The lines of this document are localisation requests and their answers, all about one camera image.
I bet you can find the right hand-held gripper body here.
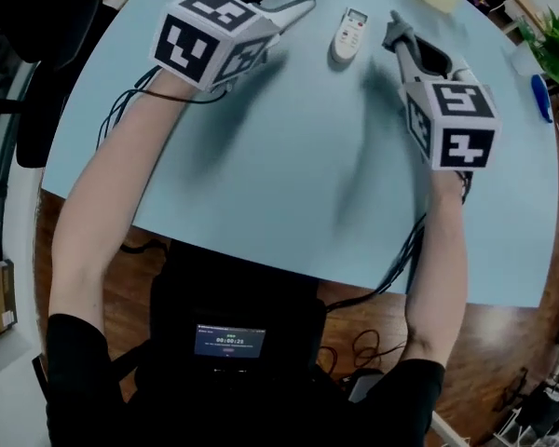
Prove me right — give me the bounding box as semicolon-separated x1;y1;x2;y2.
399;64;502;173

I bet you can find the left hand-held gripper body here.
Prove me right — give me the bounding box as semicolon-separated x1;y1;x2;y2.
148;0;281;94

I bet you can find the grey cloth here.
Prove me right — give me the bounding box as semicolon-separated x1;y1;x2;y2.
380;9;416;51

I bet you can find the white remote control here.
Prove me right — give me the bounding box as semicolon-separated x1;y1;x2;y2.
327;7;370;64

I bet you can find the person's left forearm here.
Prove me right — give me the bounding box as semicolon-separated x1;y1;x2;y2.
48;65;202;340

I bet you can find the person's right forearm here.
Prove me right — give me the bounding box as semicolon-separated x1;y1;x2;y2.
402;168;470;368

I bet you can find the blue plastic object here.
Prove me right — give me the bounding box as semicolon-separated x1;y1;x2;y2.
529;73;555;125

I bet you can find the green potted plant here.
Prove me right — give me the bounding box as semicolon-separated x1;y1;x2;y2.
510;7;559;88

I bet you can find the black office chair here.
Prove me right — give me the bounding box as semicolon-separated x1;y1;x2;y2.
0;0;120;169

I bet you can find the grey pouch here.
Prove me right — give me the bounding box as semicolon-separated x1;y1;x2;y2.
347;368;385;404

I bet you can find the black and white chair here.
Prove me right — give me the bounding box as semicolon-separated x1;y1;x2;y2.
491;365;559;447

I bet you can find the small display screen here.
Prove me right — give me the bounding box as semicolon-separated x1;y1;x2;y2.
193;322;267;360

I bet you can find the person's black shirt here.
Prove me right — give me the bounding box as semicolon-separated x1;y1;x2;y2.
44;237;448;447

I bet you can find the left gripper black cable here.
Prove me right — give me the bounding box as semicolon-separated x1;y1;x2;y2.
95;65;230;154

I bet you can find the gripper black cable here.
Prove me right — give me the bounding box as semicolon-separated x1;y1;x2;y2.
323;169;475;311
95;65;230;154

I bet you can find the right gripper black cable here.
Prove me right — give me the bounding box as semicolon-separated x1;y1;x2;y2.
323;169;475;311

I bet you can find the red cable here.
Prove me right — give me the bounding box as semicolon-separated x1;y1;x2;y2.
316;328;407;382

